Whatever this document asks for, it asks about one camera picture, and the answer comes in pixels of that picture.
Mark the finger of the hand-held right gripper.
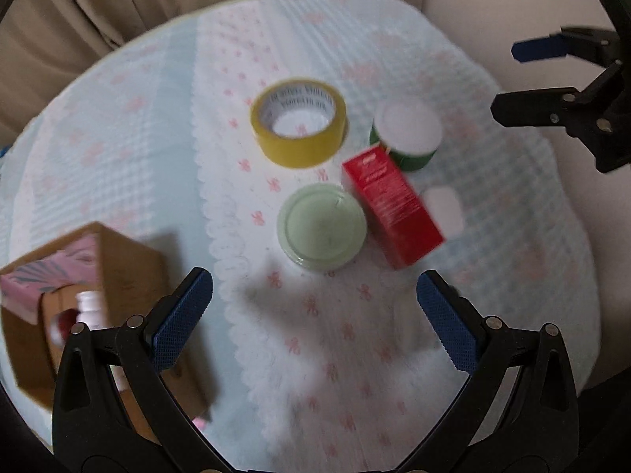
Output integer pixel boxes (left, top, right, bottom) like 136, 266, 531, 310
490, 61, 631, 174
512, 27, 624, 66

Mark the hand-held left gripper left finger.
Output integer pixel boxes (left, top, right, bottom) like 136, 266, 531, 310
52, 267, 232, 472

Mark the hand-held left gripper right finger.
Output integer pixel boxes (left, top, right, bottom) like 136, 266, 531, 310
394, 270, 580, 472

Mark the brown cardboard box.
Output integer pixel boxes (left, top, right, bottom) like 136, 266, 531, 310
0, 222, 218, 442

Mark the pale green round tin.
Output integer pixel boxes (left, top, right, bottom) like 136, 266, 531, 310
276, 182, 368, 271

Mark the beige cushion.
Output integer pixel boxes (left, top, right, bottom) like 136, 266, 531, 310
421, 0, 631, 391

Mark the small white bottle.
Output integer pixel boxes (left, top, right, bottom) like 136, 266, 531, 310
74, 291, 130, 396

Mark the small white cap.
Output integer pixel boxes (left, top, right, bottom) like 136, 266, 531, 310
425, 187, 465, 235

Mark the small red-capped bottle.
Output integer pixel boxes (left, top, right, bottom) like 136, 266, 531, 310
49, 309, 80, 346

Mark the green jar with white lid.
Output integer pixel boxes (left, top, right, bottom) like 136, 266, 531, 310
370, 101, 443, 172

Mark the red carton box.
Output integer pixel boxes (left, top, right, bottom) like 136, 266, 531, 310
341, 145, 446, 271

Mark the pink patterned box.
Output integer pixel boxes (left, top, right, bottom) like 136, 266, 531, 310
0, 235, 102, 326

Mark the yellow tape roll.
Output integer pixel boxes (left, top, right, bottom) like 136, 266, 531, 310
250, 78, 350, 169

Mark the beige curtain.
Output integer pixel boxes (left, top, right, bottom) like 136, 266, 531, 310
0, 0, 435, 135

